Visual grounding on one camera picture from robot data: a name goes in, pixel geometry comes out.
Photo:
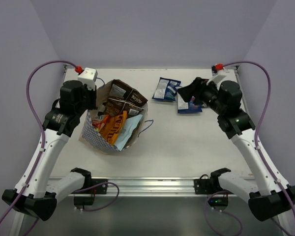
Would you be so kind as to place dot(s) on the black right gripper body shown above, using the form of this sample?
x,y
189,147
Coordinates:
x,y
207,95

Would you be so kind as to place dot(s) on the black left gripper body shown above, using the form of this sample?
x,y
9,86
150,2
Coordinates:
x,y
92,99

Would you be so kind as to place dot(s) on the checkered blue paper bag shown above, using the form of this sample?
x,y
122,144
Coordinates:
x,y
92,137

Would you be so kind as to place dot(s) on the dark brown kettle chips bag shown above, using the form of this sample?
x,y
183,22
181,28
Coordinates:
x,y
125,92

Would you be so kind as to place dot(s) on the orange snack packet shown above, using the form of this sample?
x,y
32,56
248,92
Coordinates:
x,y
113,127

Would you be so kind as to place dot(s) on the blue white snack packet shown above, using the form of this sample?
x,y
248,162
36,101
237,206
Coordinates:
x,y
166,89

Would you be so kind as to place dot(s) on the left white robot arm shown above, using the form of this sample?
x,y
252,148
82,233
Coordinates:
x,y
31,195

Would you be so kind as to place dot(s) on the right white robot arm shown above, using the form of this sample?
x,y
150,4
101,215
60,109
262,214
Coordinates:
x,y
272,194

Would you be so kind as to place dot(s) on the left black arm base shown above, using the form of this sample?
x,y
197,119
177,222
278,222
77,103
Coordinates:
x,y
86,198

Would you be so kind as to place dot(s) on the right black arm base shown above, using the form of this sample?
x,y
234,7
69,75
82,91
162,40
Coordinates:
x,y
206,185

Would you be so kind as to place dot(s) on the small orange white packet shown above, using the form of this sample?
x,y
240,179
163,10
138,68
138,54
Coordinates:
x,y
99,122

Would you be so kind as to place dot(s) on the light blue snack packet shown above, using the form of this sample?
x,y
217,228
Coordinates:
x,y
126,132

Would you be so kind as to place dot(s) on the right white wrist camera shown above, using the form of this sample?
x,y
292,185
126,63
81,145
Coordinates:
x,y
219,73

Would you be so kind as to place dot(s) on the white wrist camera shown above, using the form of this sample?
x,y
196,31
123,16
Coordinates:
x,y
219,73
88,76

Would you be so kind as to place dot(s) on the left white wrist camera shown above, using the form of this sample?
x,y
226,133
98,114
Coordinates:
x,y
88,76

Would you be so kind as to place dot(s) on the aluminium front rail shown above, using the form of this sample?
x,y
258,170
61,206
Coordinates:
x,y
149,187

